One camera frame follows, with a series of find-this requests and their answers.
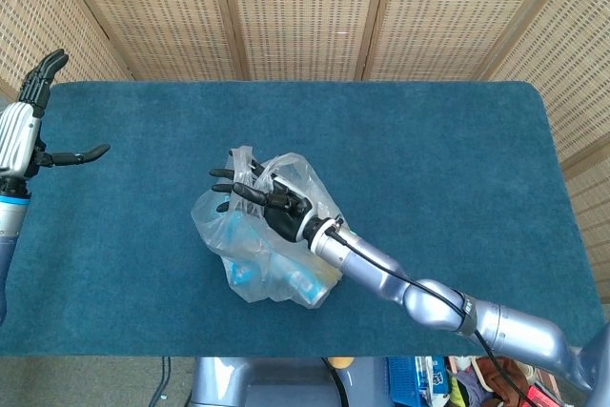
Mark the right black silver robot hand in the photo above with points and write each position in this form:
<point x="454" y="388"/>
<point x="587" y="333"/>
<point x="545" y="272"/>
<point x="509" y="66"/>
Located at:
<point x="286" y="216"/>

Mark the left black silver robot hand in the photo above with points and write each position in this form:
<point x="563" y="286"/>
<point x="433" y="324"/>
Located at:
<point x="19" y="135"/>

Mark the clear plastic bag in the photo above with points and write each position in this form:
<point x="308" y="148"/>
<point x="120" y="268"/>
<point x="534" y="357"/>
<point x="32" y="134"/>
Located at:
<point x="209" y="221"/>

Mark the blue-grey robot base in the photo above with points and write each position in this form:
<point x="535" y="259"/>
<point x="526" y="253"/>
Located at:
<point x="267" y="383"/>

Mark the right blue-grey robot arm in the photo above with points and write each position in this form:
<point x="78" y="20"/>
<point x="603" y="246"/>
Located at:
<point x="372" y="264"/>

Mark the light blue plastic pouch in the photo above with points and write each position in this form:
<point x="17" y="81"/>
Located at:
<point x="238" y="230"/>

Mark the yellow round knob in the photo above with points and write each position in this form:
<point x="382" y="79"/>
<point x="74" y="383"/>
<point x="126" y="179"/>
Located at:
<point x="340" y="362"/>

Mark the blue carpet table mat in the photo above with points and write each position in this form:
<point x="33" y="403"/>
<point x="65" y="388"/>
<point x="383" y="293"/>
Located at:
<point x="429" y="140"/>

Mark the blue plastic basket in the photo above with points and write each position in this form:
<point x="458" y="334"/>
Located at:
<point x="400" y="380"/>

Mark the bamboo folding screen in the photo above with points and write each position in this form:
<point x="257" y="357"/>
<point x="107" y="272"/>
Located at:
<point x="305" y="11"/>

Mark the brown cloth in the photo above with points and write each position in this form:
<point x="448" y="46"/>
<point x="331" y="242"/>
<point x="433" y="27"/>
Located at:
<point x="510" y="373"/>

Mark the red box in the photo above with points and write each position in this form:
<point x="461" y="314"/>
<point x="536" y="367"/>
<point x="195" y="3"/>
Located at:
<point x="543" y="398"/>

